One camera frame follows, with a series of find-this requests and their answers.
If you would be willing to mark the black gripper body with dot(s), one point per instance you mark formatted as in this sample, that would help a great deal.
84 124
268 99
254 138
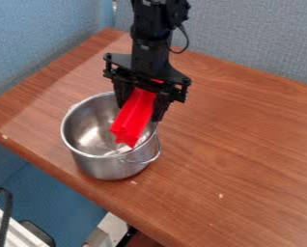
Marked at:
158 34

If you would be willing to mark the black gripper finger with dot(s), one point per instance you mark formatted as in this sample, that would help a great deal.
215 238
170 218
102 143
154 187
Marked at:
162 103
123 89

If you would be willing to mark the grey metal table frame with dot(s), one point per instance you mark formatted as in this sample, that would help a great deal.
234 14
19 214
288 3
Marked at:
112 233

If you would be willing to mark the metal pot with handle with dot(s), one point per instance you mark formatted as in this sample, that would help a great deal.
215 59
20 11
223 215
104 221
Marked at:
99 156

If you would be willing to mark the white appliance at bottom left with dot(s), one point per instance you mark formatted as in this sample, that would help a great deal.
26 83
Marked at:
19 237

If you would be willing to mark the black object under table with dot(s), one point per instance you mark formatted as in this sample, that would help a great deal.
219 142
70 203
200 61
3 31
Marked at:
39 232

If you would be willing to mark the red plastic block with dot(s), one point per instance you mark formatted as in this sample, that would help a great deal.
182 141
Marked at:
134 117

